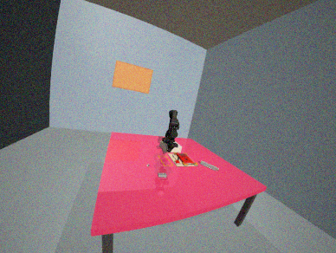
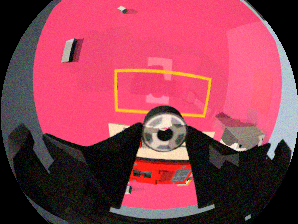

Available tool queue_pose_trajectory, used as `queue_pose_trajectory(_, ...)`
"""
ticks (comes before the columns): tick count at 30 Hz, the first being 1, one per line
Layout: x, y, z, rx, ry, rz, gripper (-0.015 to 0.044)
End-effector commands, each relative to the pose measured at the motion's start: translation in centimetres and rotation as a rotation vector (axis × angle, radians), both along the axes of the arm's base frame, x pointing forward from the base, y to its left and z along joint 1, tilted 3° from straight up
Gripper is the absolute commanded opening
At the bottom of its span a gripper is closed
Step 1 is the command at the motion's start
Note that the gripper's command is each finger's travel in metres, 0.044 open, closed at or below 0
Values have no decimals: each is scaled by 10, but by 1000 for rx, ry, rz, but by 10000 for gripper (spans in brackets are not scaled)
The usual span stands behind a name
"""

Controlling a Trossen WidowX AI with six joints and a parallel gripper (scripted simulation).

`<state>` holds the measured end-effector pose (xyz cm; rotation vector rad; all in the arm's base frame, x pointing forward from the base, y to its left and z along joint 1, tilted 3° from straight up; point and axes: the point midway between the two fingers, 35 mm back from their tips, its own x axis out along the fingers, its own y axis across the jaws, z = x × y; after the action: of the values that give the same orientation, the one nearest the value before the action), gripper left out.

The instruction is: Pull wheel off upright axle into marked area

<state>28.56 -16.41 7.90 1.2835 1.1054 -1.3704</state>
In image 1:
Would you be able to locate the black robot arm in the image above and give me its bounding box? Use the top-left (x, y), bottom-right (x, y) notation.
top-left (162, 110), bottom-right (179, 144)

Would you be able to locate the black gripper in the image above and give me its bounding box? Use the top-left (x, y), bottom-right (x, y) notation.
top-left (166, 134), bottom-right (178, 152)

